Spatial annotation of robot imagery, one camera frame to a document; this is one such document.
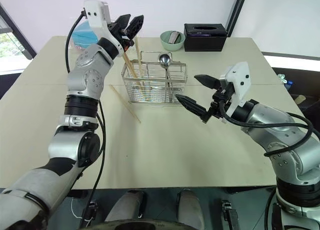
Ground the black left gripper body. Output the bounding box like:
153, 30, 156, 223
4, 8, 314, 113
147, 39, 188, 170
107, 19, 135, 53

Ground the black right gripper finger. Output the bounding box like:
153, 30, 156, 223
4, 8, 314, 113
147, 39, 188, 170
193, 74, 221, 91
175, 94, 210, 125

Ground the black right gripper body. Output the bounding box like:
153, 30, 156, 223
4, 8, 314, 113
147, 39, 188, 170
208, 85, 236, 121

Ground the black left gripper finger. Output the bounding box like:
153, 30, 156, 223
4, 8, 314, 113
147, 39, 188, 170
124, 14, 145, 40
115, 13, 132, 31

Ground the metal spoon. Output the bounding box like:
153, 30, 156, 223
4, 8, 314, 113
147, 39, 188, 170
158, 53, 174, 102

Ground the wooden chopstick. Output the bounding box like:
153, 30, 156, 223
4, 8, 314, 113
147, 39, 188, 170
110, 85, 142, 124
134, 36, 147, 90
121, 51, 146, 91

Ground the light green bowl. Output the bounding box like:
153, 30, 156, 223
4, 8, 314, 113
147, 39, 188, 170
159, 30, 186, 52

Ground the light blue plastic bag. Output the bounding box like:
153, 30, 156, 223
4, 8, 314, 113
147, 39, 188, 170
70, 21, 100, 51

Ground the black tissue box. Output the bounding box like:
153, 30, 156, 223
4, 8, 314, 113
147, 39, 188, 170
183, 22, 228, 52

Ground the grey packet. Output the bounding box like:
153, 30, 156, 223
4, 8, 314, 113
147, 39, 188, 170
167, 31, 183, 44

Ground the dark side table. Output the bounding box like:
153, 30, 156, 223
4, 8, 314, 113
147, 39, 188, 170
271, 66, 320, 127

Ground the grey right robot leg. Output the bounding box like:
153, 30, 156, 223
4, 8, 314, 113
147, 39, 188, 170
176, 188, 205, 230

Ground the grey robot leg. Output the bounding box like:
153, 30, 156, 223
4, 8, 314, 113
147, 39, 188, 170
176, 188, 205, 230
104, 189, 147, 224

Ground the grey left robot leg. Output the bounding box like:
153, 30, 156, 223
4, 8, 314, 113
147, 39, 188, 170
104, 189, 147, 224

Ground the dark rounded robot waist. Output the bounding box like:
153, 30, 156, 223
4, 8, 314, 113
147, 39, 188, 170
83, 219, 199, 230

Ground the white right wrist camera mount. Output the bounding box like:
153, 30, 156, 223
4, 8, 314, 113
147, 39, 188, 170
219, 61, 251, 118

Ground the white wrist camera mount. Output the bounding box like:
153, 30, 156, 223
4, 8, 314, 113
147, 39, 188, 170
83, 0, 125, 58
219, 61, 251, 118

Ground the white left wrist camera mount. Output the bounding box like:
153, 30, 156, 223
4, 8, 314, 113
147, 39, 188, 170
83, 0, 125, 58

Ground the silver wire basket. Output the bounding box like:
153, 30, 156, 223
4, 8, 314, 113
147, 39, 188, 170
121, 50, 188, 106

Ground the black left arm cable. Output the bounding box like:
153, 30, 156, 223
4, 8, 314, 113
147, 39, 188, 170
64, 11, 107, 230

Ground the black wall pillar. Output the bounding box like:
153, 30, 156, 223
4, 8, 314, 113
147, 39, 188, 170
225, 0, 250, 37

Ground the black window frame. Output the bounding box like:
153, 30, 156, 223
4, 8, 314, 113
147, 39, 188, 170
0, 1, 37, 60

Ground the black metal bracket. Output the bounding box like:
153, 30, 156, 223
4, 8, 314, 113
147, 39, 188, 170
86, 199, 98, 221
220, 199, 241, 230

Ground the thin white wire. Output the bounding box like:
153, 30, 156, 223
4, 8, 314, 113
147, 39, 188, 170
70, 196, 89, 221

